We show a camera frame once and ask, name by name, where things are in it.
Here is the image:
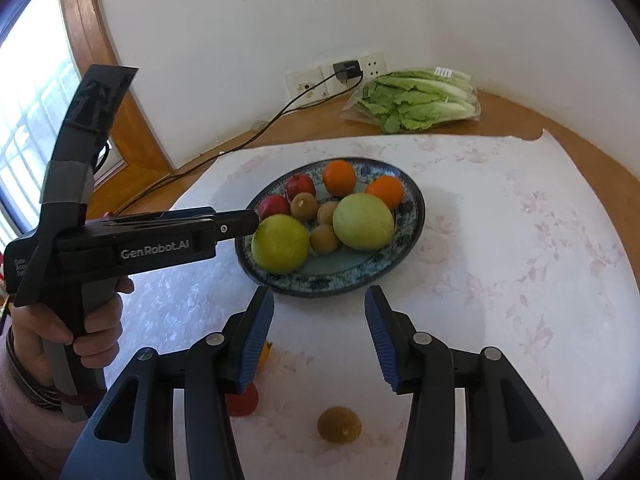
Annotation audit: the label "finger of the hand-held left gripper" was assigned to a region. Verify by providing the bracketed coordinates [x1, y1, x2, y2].
[99, 209, 261, 242]
[102, 206, 217, 224]

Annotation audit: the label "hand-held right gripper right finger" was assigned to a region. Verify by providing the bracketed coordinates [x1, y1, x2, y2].
[364, 285, 583, 480]

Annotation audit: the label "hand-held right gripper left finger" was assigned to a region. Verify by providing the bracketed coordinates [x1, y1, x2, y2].
[60, 286, 276, 480]

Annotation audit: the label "small red fruit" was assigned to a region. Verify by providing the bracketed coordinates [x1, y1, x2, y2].
[285, 173, 317, 201]
[225, 382, 260, 418]
[258, 195, 292, 221]

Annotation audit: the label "small bright green apple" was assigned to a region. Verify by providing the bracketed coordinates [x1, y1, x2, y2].
[251, 214, 311, 275]

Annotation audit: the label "blue patterned ceramic plate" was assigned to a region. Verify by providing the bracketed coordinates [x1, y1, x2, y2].
[235, 158, 426, 298]

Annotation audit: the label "large pale green apple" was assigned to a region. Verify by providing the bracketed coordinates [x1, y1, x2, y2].
[332, 192, 396, 252]

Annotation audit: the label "person's left forearm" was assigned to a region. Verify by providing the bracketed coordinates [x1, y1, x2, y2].
[0, 330, 96, 480]

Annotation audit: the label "person's left hand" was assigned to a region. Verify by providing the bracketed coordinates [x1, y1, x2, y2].
[9, 275, 136, 396]

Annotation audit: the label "white floral tablecloth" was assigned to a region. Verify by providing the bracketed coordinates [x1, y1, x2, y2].
[87, 129, 632, 480]

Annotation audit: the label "black charger plug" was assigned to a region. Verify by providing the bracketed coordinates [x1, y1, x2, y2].
[332, 60, 362, 83]

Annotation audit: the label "bagged green lettuce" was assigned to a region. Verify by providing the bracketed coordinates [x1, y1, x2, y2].
[340, 66, 481, 134]

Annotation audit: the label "black charger cable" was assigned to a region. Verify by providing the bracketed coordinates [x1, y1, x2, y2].
[107, 72, 362, 218]

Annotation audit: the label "dark wrist bracelets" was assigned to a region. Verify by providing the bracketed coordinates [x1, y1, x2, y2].
[7, 327, 63, 413]

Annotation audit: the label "white wall socket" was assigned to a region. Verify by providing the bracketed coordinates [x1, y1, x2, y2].
[286, 69, 328, 101]
[361, 52, 390, 78]
[320, 61, 363, 95]

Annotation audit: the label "wooden window frame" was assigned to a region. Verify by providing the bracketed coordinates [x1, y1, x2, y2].
[57, 0, 176, 196]

